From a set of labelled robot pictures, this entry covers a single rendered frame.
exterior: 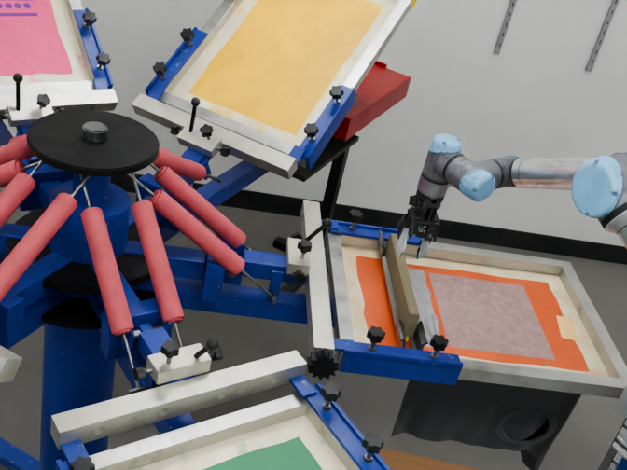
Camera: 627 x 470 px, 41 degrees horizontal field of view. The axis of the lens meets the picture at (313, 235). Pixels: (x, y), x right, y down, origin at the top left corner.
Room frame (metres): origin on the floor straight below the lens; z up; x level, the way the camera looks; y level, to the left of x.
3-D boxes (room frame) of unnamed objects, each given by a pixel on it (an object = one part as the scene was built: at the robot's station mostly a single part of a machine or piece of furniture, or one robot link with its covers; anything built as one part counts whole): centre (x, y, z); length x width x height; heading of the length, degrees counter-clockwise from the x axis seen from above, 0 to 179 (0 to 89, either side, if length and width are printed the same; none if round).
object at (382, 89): (3.10, 0.08, 1.06); 0.61 x 0.46 x 0.12; 160
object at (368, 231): (2.18, -0.19, 0.97); 0.30 x 0.05 x 0.07; 100
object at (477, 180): (1.83, -0.35, 1.42); 0.11 x 0.11 x 0.08; 42
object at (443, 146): (1.89, -0.27, 1.42); 0.09 x 0.08 x 0.11; 42
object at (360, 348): (1.63, -0.28, 0.97); 0.30 x 0.05 x 0.07; 100
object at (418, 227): (1.88, -0.27, 1.26); 0.09 x 0.08 x 0.12; 10
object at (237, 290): (1.87, -0.04, 0.89); 1.24 x 0.06 x 0.06; 100
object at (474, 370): (1.95, -0.47, 0.97); 0.79 x 0.58 x 0.04; 100
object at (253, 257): (1.85, 0.08, 1.02); 0.17 x 0.06 x 0.05; 100
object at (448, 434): (1.78, -0.56, 0.77); 0.46 x 0.09 x 0.36; 100
